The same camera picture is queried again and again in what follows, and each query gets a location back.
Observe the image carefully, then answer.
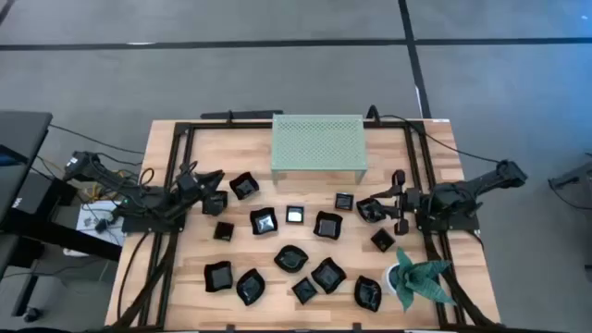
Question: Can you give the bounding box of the green perforated metal shelf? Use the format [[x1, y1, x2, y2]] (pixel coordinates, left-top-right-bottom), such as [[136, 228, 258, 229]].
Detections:
[[270, 114, 369, 185]]

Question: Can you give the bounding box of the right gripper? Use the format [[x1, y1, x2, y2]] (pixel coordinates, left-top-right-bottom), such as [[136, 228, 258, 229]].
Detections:
[[369, 169, 421, 236]]

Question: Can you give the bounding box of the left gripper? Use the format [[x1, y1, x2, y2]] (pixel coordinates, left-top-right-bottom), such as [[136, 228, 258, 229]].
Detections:
[[178, 169, 227, 198]]

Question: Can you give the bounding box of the black desk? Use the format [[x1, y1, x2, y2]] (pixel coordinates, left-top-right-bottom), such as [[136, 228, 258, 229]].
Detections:
[[0, 110, 124, 324]]

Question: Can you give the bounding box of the thin black floor cable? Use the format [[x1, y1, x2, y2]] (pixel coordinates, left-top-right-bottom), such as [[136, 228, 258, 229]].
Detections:
[[48, 123, 145, 155]]

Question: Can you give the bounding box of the green plant in white pot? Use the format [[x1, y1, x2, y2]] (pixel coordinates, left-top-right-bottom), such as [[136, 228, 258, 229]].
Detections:
[[381, 247, 458, 314]]

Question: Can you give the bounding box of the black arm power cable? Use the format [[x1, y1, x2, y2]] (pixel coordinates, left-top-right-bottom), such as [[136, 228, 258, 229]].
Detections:
[[364, 105, 503, 164]]

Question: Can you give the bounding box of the yellow cable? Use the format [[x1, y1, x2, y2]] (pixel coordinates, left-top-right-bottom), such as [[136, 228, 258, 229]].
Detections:
[[36, 156, 122, 204]]

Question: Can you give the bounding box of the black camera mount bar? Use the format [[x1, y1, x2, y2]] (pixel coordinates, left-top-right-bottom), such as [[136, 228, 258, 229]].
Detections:
[[200, 109, 284, 121]]

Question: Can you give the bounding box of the black stand base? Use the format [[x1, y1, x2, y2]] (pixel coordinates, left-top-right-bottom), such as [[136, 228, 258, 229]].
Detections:
[[548, 154, 592, 204]]

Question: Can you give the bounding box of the black computer case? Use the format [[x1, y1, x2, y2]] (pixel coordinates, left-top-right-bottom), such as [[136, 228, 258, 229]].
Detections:
[[8, 171, 78, 221]]

